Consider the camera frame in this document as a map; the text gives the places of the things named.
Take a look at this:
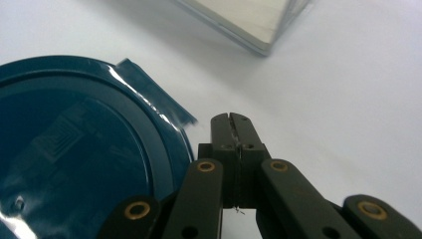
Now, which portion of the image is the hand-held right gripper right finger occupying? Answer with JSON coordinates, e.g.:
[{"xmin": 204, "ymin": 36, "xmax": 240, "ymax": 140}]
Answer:
[{"xmin": 230, "ymin": 113, "xmax": 272, "ymax": 209}]

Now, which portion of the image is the white wire shelf rack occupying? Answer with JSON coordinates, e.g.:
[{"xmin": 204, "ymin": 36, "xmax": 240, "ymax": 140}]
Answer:
[{"xmin": 171, "ymin": 0, "xmax": 313, "ymax": 57}]

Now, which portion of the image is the dark blue round lid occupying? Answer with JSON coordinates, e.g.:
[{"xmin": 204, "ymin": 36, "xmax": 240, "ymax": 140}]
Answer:
[{"xmin": 0, "ymin": 55, "xmax": 199, "ymax": 239}]

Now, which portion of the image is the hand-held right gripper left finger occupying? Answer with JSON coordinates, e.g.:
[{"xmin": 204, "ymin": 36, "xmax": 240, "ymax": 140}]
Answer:
[{"xmin": 197, "ymin": 112, "xmax": 241, "ymax": 210}]

